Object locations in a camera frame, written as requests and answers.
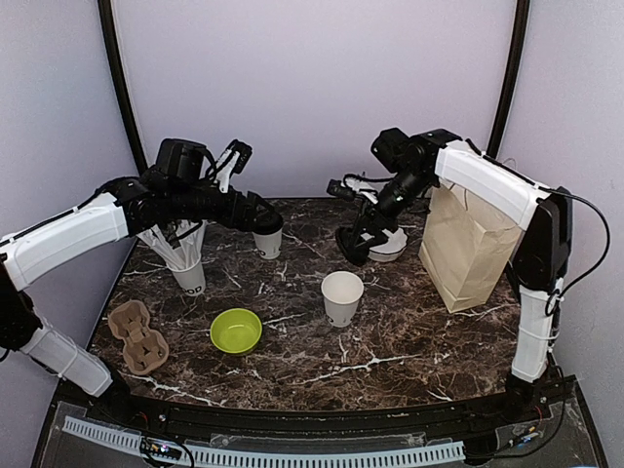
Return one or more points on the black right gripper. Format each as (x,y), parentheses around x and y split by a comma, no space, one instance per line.
(362,225)

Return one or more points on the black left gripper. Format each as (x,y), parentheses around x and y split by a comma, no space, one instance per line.
(244,222)

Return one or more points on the white paper coffee cup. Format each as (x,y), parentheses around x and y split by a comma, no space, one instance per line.
(268,245)

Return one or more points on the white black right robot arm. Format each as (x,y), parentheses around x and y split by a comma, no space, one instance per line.
(538,262)

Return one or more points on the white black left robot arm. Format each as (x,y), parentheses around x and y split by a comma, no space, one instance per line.
(122,208)

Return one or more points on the brown paper takeout bag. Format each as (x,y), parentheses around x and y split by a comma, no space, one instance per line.
(466,244)

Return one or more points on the white scalloped ceramic bowl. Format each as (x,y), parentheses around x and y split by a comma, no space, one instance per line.
(392,249)

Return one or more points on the bundle of white wrapped straws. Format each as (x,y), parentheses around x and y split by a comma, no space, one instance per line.
(182,249)

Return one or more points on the white cup holding straws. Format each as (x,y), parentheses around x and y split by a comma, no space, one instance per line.
(191,279)

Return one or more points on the lime green bowl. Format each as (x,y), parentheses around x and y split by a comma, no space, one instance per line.
(236,331)

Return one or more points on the brown cardboard cup carrier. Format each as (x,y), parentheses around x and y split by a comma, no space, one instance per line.
(144,349)

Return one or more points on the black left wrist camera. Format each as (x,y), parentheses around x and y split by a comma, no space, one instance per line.
(181,158)

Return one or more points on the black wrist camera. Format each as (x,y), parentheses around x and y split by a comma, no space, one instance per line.
(181,158)
(393,149)

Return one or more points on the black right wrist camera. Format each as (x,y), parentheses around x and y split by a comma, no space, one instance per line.
(393,149)

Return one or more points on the black front table rail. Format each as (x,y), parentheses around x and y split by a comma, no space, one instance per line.
(181,415)

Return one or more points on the black corner frame post left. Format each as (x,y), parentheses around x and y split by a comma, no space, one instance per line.
(118,74)

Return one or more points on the black corner frame post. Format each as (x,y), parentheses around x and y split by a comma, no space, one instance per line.
(512,68)
(118,74)

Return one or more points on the white slotted cable duct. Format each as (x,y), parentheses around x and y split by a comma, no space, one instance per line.
(237,451)

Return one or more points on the black corner frame post right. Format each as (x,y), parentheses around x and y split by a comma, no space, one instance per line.
(512,68)

